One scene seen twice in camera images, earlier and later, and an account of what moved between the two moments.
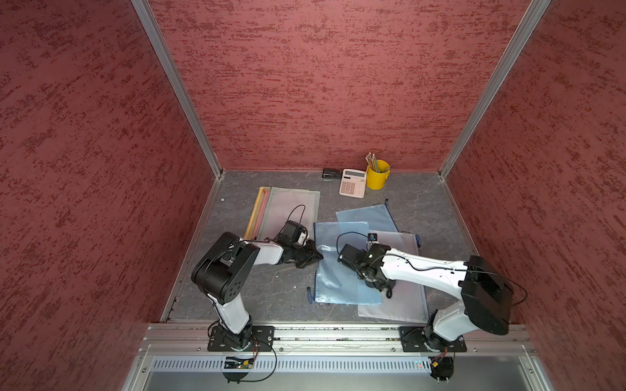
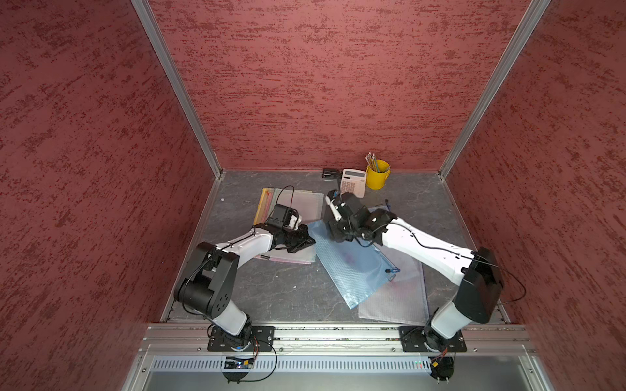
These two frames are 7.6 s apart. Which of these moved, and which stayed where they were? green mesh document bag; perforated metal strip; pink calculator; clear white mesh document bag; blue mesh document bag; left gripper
Moved: blue mesh document bag; left gripper
Stayed: green mesh document bag; perforated metal strip; pink calculator; clear white mesh document bag
